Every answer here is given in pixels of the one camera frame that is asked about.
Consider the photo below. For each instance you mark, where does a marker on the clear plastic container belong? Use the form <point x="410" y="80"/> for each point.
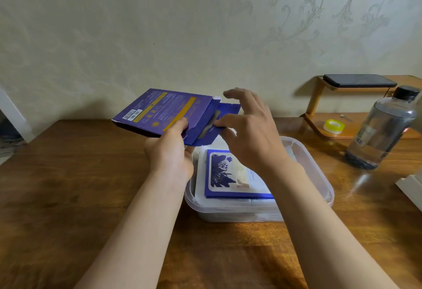
<point x="313" y="173"/>

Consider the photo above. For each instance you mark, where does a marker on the person's left hand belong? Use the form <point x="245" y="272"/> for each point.
<point x="168" y="157"/>

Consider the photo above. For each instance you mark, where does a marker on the black smartphone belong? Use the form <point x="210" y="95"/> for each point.
<point x="359" y="81"/>

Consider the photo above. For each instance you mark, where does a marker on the clear bottle with black cap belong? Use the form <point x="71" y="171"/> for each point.
<point x="379" y="130"/>

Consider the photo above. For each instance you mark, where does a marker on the dark blue bundle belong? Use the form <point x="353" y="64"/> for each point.
<point x="10" y="130"/>

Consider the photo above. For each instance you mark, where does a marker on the purple box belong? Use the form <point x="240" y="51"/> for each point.
<point x="158" y="107"/>

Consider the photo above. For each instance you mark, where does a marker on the small wooden desk shelf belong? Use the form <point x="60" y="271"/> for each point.
<point x="349" y="130"/>

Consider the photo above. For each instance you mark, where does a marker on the person's left forearm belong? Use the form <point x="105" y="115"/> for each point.
<point x="135" y="236"/>

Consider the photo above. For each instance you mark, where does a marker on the white container lid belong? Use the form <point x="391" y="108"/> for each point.
<point x="224" y="143"/>

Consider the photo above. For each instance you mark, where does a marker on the person's right hand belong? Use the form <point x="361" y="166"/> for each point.
<point x="257" y="140"/>

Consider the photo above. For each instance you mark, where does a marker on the person's right forearm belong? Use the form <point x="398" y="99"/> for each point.
<point x="326" y="232"/>

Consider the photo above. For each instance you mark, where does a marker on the yellow tape roll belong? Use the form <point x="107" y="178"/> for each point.
<point x="339" y="129"/>

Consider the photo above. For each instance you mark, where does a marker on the white box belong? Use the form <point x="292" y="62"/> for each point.
<point x="412" y="190"/>

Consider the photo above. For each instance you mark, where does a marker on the white bookshelf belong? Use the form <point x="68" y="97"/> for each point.
<point x="14" y="114"/>

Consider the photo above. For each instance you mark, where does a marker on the white papers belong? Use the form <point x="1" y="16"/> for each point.
<point x="10" y="148"/>

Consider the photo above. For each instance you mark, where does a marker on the white sachet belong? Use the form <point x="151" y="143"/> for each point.
<point x="199" y="193"/>

